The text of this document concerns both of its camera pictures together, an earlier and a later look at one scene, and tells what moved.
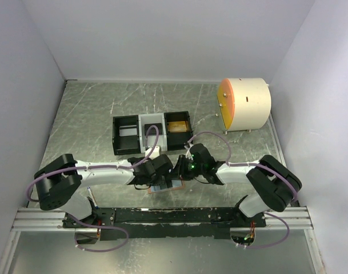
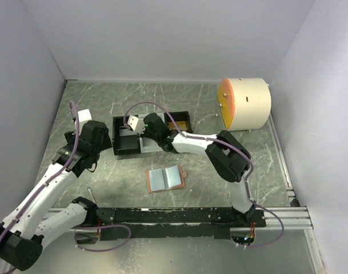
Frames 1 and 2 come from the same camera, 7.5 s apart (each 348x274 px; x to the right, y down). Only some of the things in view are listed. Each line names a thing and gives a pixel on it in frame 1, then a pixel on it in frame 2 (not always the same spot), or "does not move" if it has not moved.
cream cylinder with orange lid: (244, 104) does not move
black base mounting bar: (147, 223) does not move
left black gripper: (150, 184) to (106, 142)
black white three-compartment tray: (128, 132) does not move
